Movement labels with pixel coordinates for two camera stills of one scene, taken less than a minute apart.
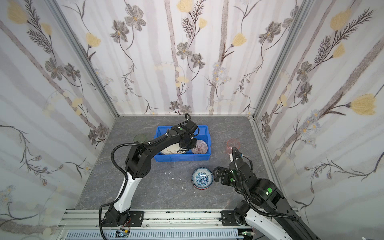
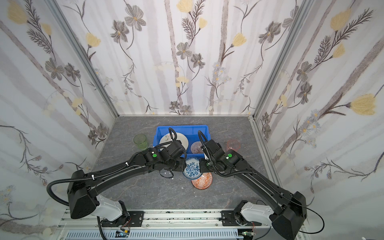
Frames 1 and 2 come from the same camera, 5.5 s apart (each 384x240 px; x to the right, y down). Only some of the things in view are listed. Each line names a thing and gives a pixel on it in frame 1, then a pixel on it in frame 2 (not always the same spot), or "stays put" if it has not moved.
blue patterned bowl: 202,177 to 192,168
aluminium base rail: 164,219 stays put
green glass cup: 140,138 stays put
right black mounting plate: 228,219 stays put
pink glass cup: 231,143 stays put
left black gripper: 186,143 to 179,162
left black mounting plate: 134,219 stays put
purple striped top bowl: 201,147 stays put
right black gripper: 221,175 to 203,163
